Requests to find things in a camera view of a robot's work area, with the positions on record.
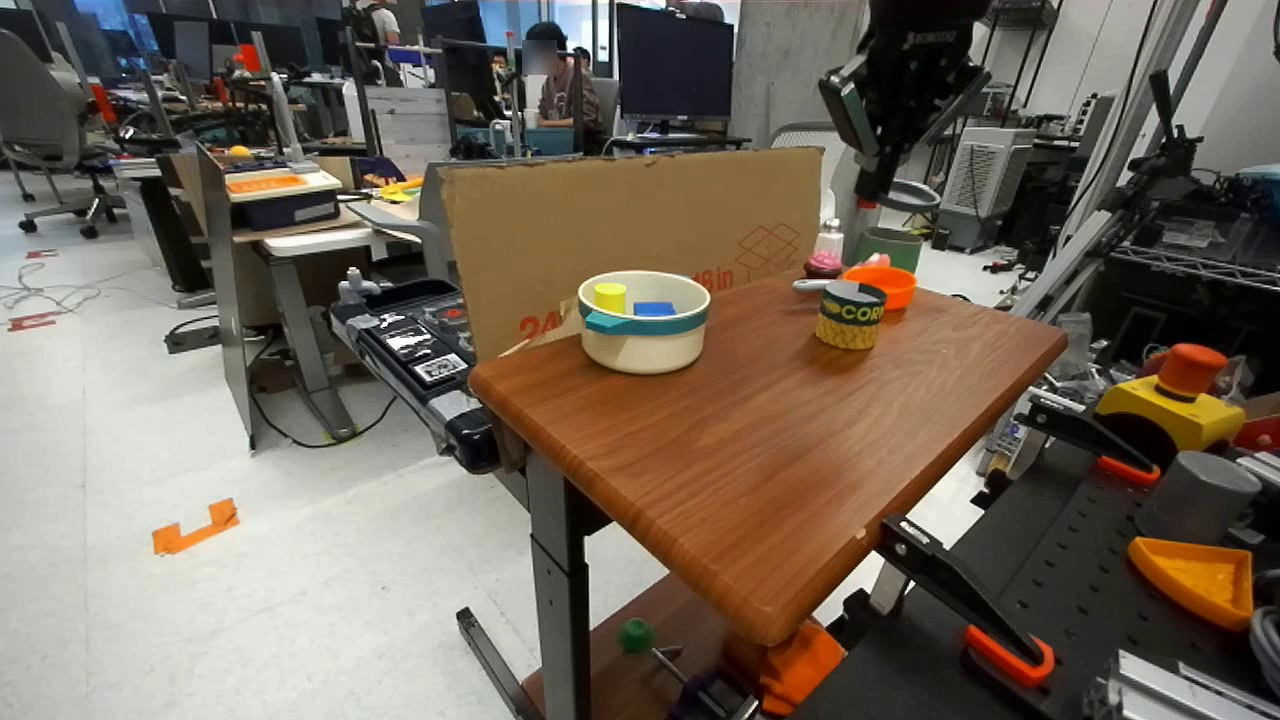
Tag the grey metal table frame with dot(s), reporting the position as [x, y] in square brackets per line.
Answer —
[561, 585]

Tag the black equipment tray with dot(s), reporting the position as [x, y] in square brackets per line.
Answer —
[422, 353]

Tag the yellow corn can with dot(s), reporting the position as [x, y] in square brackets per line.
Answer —
[850, 326]

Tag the green knob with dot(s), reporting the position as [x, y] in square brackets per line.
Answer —
[637, 636]

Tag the black box orange top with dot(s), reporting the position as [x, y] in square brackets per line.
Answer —
[283, 196]

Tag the grey desk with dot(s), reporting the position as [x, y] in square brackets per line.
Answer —
[284, 245]

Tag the aluminium extrusion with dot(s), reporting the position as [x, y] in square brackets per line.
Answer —
[1187, 685]

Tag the black tripod rig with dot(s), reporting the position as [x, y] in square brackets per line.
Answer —
[1175, 241]

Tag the red floor tape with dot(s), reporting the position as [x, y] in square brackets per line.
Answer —
[34, 322]

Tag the brown wooden base board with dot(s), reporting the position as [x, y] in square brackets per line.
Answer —
[640, 673]

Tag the grey office chair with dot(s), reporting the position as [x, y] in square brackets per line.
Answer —
[41, 115]

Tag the dark monitor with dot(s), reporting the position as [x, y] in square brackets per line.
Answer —
[672, 61]

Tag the green cup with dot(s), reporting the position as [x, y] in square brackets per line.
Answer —
[892, 252]

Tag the blue block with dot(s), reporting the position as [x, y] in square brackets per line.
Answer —
[655, 311]

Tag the white bowl teal band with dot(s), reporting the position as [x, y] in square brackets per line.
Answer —
[645, 346]

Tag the pink rose toy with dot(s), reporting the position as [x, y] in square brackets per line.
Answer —
[824, 267]

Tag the large orange wedge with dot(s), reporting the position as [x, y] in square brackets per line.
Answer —
[1195, 580]

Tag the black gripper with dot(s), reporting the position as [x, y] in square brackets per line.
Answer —
[924, 92]

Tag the yellow block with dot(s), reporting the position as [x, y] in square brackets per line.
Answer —
[608, 297]

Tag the grey plastic lid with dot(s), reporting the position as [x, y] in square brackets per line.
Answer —
[910, 195]

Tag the yellow emergency stop button box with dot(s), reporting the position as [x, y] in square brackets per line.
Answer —
[1175, 402]

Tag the brown cardboard panel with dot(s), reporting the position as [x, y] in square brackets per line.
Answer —
[561, 225]

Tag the white appliance box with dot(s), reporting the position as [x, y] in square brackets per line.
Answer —
[994, 173]

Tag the black metal bracket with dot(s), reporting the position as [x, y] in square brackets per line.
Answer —
[707, 690]

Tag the orange printed bracket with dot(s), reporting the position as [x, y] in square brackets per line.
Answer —
[802, 661]

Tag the orange floor marker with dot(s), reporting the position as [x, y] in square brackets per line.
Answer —
[195, 529]

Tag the grey cylinder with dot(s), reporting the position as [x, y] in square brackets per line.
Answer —
[1216, 477]

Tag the seated person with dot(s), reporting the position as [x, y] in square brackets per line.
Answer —
[561, 87]

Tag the small white bottle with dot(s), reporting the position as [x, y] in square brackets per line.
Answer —
[829, 237]

